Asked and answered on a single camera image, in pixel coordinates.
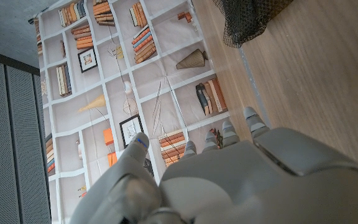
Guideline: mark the printed bookshelf backdrop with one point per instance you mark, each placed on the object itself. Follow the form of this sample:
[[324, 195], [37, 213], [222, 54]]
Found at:
[[120, 77]]

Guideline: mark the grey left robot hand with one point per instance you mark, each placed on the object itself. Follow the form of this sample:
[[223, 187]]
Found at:
[[244, 186]]

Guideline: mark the black mesh netting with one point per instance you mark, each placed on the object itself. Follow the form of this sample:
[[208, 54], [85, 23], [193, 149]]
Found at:
[[247, 18]]

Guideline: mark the dark perforated partition panel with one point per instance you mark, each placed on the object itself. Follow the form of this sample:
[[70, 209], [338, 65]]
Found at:
[[11, 140]]

